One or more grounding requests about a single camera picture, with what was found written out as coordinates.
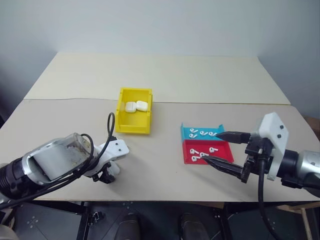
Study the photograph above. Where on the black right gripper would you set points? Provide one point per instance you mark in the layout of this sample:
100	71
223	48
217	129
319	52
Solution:
257	156

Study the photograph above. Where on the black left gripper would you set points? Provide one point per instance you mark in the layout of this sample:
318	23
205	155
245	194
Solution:
99	177

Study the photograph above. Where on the white earbud case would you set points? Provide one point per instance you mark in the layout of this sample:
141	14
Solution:
130	107
115	170
141	105

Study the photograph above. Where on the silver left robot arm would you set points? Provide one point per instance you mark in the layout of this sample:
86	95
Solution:
50	160

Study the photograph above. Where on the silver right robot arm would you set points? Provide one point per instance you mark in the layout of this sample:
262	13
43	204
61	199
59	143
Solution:
310	162

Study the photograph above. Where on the yellow plastic bin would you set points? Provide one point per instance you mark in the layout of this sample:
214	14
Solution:
133	125

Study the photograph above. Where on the red plastic tray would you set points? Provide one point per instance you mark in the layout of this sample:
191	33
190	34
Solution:
222	152

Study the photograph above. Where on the white earbud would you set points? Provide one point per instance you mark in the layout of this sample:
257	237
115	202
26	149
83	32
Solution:
212	149
192	151
202	154
212	134
195	158
192	135
202	132
193	130

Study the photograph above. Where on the blue plastic tray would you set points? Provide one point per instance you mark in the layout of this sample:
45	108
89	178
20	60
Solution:
186	132

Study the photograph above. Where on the dark rounded shape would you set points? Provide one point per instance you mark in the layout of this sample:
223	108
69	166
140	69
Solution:
130	225
190	225

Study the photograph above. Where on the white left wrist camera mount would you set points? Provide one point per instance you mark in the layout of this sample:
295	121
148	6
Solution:
117	149

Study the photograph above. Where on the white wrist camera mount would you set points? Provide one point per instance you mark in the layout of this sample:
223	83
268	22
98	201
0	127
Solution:
117	149
271	130

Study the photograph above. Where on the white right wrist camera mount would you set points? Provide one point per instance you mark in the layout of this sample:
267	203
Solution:
271	130

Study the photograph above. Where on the wooden frame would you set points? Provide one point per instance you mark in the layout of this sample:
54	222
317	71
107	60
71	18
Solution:
297	208

